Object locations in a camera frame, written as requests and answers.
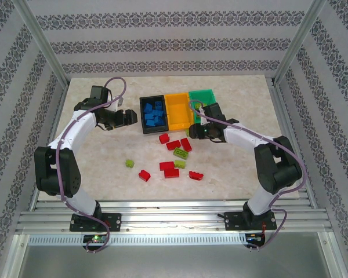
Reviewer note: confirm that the lime green long lego brick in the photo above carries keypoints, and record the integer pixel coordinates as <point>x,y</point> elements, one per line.
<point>181,153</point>

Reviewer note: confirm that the left circuit board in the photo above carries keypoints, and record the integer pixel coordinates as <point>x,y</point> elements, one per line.
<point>95,239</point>

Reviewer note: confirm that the aluminium side rail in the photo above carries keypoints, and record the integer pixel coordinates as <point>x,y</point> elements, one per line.
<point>282,116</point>
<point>61,97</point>

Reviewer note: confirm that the black plastic bin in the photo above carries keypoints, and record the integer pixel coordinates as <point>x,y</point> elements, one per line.
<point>142,127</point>

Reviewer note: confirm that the green plastic bin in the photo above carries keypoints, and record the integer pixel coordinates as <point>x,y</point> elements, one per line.
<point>204,97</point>

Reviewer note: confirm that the aluminium frame post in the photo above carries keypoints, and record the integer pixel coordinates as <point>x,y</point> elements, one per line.
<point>40,37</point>
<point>300,37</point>

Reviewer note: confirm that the circuit board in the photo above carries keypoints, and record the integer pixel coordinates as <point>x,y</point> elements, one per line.
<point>253,238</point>
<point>95,239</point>

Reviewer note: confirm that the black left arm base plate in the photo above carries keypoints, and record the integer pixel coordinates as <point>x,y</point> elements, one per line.
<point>113,221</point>

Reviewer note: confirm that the aluminium mounting rail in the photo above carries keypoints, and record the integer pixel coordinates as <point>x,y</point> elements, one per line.
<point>174,217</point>

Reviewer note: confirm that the lime green small lego brick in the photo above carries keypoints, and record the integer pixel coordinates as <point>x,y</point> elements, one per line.
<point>179,164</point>
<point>130,164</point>

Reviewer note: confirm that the red long lego brick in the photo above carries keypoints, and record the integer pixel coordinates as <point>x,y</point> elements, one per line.
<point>171,173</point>
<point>166,165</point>
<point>196,175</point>
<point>186,144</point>
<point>173,144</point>

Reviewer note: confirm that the yellow plastic bin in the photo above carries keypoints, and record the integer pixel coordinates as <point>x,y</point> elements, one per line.
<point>178,111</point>

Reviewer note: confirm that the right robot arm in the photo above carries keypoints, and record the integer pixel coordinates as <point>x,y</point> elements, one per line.
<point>240,136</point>

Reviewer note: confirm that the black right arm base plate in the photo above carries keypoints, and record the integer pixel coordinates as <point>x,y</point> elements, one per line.
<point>233,221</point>

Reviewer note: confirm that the right circuit board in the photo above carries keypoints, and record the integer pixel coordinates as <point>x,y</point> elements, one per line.
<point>253,238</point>

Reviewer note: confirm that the grey metal panel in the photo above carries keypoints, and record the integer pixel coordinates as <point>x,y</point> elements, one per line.
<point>174,263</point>

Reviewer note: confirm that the red small lego brick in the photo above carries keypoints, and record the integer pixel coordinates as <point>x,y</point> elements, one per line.
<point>163,138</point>
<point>144,175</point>

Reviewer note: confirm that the blue lego brick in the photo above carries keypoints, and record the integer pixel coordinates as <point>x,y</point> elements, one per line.
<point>150,123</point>
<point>159,113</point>
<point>161,121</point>
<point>148,116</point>
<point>147,108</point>
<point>159,105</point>

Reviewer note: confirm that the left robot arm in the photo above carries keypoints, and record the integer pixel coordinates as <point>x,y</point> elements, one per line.
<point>75,130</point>

